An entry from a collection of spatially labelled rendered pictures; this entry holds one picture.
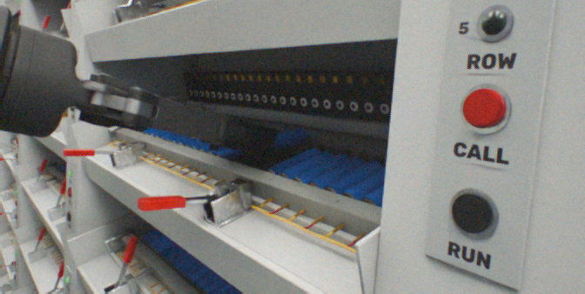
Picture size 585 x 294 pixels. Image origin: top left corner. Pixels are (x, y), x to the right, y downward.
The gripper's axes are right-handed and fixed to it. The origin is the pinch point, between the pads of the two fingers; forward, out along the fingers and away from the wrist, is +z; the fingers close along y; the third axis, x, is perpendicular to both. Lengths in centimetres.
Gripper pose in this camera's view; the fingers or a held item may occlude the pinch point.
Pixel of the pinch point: (238, 135)
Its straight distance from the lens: 41.3
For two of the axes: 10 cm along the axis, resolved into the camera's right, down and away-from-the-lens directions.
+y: -6.5, -1.1, 7.5
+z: 7.2, 2.1, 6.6
